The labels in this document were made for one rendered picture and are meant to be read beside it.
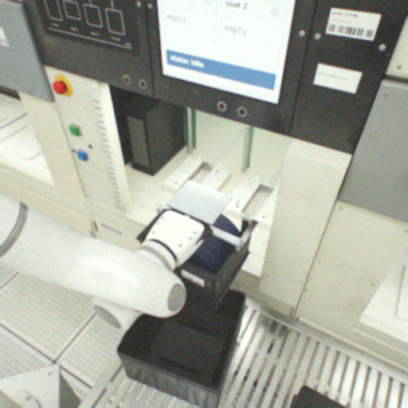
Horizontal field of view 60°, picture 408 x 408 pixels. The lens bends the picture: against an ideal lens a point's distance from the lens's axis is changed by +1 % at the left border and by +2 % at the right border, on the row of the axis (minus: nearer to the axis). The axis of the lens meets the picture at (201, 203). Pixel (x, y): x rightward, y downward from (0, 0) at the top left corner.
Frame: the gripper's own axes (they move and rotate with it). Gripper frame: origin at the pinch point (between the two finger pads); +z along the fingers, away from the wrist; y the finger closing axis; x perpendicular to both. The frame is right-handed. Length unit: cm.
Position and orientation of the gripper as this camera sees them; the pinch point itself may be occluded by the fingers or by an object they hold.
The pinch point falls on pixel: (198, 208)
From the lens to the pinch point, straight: 81.6
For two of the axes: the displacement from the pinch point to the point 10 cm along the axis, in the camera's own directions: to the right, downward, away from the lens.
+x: 0.1, -7.1, -7.0
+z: 5.0, -6.0, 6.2
